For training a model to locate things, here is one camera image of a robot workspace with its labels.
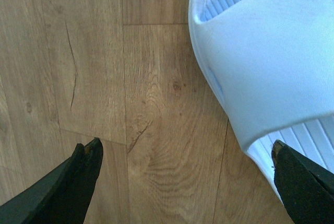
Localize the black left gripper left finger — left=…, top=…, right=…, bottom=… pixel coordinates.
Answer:
left=1, top=137, right=103, bottom=223

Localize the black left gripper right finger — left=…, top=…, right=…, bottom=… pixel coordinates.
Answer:
left=271, top=140, right=333, bottom=223

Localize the light blue slipper right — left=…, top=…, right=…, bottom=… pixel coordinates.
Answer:
left=187, top=0, right=334, bottom=206

